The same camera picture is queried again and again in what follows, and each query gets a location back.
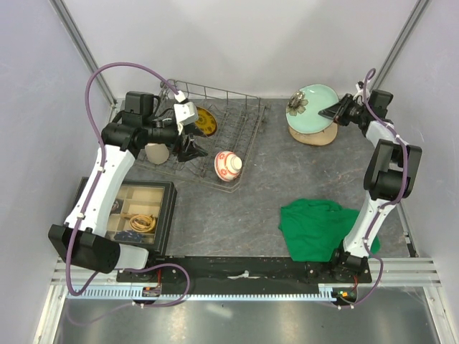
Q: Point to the white slotted cable duct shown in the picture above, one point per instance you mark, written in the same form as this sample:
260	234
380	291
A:
138	293

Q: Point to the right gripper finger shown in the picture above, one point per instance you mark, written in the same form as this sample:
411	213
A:
339	106
329	112

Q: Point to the mint green flower plate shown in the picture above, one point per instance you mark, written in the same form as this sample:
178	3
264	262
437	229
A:
303	107

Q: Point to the white red patterned bowl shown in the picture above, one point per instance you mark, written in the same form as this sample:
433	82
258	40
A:
227	165

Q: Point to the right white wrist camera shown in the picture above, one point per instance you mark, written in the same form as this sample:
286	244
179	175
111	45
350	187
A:
361	90

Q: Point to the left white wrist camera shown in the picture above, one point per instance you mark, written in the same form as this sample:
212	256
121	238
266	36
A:
186	113

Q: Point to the grey wire dish rack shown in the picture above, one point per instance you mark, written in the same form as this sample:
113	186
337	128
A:
238	117

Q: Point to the green cloth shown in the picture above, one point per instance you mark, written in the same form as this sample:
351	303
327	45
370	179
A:
314	228

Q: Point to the beige bird plate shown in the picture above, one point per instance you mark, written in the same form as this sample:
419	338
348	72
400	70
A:
321	138

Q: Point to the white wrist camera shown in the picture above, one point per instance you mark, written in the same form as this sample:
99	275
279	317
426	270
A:
186	113
361	90

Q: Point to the black glass-lid jewelry box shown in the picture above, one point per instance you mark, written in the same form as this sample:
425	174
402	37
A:
136	213

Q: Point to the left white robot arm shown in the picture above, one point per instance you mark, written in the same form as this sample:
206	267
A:
121	144

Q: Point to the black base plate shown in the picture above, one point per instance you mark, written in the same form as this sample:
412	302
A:
273	268

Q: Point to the beige plastic cup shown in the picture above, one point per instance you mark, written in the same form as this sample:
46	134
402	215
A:
157	153

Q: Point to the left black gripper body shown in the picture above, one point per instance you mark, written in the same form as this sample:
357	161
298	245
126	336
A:
179	149

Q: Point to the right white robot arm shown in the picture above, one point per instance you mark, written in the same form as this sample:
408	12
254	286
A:
389	177

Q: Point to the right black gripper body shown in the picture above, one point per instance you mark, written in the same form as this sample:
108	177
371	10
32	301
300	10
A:
351	111

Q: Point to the yellow patterned plate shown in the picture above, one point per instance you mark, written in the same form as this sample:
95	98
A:
206	122

